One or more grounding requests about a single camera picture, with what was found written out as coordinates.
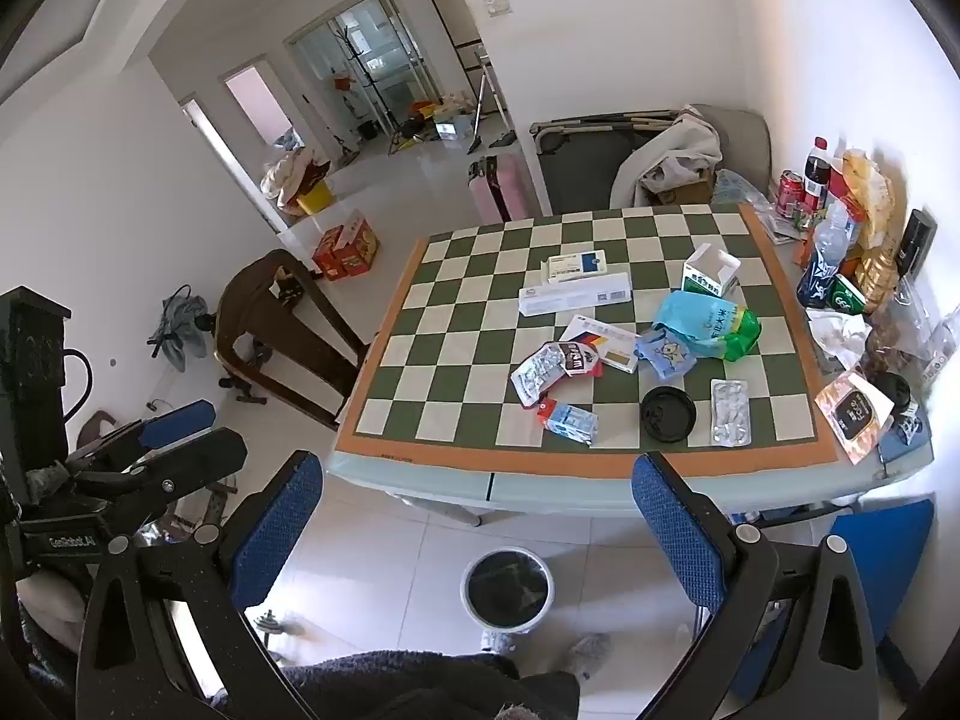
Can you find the clear bottle blue label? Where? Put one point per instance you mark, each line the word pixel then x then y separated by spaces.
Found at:
pixel 821 262

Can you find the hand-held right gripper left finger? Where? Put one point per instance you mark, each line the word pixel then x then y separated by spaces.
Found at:
pixel 279 532

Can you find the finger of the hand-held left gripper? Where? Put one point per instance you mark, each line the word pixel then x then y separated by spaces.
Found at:
pixel 191 465
pixel 178 420

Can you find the white cloth bundle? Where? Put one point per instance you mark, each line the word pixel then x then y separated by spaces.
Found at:
pixel 285 172

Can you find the white and black snack pouch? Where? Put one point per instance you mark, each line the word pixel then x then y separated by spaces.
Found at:
pixel 851 412

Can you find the blue printed packet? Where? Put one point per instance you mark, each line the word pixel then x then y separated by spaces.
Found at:
pixel 907 439

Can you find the blue and green plastic bag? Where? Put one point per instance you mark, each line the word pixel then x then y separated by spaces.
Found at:
pixel 701 321

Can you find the dark folding bed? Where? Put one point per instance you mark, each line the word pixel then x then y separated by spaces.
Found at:
pixel 577 165

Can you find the cola bottle red label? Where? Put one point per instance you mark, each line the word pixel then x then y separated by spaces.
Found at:
pixel 817 172

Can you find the flat white box colour stripes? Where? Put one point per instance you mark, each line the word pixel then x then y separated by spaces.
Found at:
pixel 613 351

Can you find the white bin with black liner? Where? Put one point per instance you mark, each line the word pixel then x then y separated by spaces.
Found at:
pixel 506 589

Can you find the gold foil bag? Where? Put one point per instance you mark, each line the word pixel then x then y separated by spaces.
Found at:
pixel 877 277

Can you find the grey fuzzy slipper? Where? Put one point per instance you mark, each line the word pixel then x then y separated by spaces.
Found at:
pixel 499 641
pixel 589 652

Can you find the long white cardboard box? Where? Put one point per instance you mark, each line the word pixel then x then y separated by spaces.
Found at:
pixel 570 301

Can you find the green checkered tablecloth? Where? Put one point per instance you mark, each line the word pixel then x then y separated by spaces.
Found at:
pixel 450 390

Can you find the white and blue medicine box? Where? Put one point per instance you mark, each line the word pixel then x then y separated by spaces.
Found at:
pixel 574 264

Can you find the crumpled white tissue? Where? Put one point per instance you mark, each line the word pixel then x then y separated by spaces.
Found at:
pixel 836 334

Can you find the glass sliding door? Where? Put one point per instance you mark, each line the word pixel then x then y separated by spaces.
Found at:
pixel 397 52

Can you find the red blue white packet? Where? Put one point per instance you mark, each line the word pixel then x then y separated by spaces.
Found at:
pixel 570 420

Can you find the green and white open carton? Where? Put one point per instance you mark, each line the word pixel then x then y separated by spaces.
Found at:
pixel 705 285

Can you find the grey armchair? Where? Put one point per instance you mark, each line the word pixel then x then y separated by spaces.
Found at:
pixel 746 142

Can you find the dark wooden chair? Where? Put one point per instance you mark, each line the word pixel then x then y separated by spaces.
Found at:
pixel 315 382

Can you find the small blue printed pouch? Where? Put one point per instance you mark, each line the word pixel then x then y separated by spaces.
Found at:
pixel 667 356

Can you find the red drink can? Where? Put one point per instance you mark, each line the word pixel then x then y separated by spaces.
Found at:
pixel 790 191

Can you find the dark red snack wrapper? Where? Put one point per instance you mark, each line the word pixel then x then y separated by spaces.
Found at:
pixel 579 358

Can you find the white wall switch panel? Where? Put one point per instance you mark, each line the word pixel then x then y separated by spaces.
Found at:
pixel 499 5

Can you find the yellow snack bag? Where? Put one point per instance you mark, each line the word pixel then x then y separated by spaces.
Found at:
pixel 862 187

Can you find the black coat rack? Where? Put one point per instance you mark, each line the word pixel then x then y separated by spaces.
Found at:
pixel 365 82

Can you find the pink suitcase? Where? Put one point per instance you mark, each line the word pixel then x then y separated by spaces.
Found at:
pixel 502 191

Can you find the yellow box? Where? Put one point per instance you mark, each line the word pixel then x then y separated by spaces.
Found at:
pixel 315 196

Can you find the black round lid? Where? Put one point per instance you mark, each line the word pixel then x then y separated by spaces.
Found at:
pixel 667 414

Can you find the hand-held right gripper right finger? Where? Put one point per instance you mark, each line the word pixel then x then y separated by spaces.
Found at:
pixel 679 532

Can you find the blue chair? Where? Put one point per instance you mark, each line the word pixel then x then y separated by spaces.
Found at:
pixel 892 547

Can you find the silver foil snack wrapper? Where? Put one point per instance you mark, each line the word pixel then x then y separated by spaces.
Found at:
pixel 536 379

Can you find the red cardboard box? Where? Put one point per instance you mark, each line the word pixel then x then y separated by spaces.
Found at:
pixel 352 255

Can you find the silver blister pack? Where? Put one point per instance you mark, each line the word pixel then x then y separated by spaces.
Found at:
pixel 729 412

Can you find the beige blanket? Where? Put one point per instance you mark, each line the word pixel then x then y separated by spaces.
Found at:
pixel 675 157

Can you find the clear plastic bag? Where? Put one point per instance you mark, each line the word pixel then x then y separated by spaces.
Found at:
pixel 926 330

